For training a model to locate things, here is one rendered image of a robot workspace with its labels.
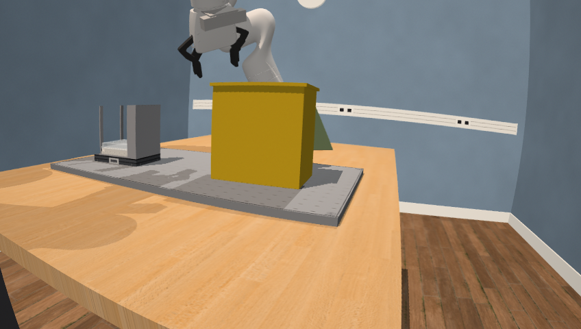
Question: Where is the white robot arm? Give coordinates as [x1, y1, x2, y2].
[190, 0, 283, 82]

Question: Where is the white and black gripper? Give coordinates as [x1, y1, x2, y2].
[177, 8, 249, 78]

